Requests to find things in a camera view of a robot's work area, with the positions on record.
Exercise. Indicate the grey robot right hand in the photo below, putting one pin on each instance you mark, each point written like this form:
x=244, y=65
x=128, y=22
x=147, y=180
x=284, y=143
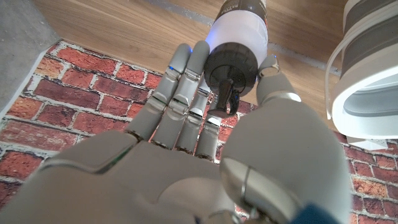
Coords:
x=155, y=180

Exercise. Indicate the white bottle with black cap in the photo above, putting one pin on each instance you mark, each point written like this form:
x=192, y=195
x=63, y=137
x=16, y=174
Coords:
x=239, y=31

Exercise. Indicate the white grey collapsible bucket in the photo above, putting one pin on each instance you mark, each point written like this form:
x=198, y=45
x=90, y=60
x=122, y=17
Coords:
x=367, y=93

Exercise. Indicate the red brick print backdrop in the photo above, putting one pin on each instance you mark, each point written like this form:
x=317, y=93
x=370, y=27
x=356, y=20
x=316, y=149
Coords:
x=62, y=102

